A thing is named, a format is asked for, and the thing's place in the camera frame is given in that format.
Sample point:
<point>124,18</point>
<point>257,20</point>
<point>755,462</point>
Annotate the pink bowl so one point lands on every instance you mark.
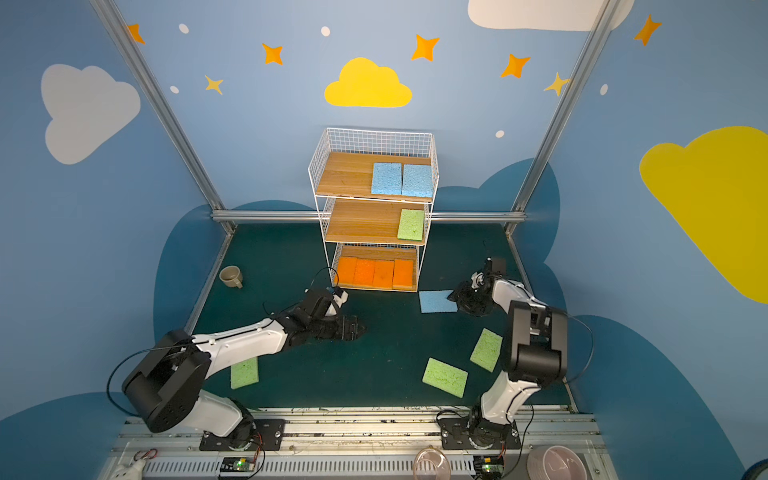
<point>554,463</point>

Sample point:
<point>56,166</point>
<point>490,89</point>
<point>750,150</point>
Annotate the blue sponge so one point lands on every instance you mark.
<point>417,181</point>
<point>437,301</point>
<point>387,179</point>

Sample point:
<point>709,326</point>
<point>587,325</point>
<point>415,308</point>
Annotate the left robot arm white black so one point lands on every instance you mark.
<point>166,388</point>

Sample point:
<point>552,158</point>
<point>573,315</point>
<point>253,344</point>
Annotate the white wire three-tier shelf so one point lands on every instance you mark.
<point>361,224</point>

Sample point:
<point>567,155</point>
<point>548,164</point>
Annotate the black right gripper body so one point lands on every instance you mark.
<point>470,298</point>

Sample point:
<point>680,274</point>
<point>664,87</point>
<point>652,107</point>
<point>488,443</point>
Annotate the aluminium frame post right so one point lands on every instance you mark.
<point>583,68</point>

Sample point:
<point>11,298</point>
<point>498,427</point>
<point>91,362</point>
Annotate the beige ceramic mug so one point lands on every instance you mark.
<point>231,276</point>

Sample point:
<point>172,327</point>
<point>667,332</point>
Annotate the clear plastic bowl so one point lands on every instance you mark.
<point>431,464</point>

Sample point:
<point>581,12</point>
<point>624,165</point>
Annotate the aluminium frame rail back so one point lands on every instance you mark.
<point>274,216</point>

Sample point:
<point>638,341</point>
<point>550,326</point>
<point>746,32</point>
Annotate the orange sponge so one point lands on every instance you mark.
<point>403,275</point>
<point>383,274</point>
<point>364,273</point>
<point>346,268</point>

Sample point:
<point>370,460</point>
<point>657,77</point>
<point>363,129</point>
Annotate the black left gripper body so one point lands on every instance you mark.
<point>335,324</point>

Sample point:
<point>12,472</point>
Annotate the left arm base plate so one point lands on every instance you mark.
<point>264,434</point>

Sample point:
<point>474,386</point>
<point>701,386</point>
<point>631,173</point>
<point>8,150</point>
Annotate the green sponge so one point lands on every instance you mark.
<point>244,373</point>
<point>445,377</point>
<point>487,350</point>
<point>411,225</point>

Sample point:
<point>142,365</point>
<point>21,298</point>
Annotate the aluminium frame post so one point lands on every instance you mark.
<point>583,68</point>
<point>114,23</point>

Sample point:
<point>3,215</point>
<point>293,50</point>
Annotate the blue sponge front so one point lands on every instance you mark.
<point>387,179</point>

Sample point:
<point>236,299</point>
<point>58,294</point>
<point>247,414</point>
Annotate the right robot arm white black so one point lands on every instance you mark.
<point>535,348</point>

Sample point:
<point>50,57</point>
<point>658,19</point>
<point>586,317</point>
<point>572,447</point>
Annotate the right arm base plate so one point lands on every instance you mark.
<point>464,433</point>

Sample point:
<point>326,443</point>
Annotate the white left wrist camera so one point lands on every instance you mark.
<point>338,298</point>

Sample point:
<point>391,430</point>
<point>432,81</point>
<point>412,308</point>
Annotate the aluminium frame post left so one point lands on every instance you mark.
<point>114,23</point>

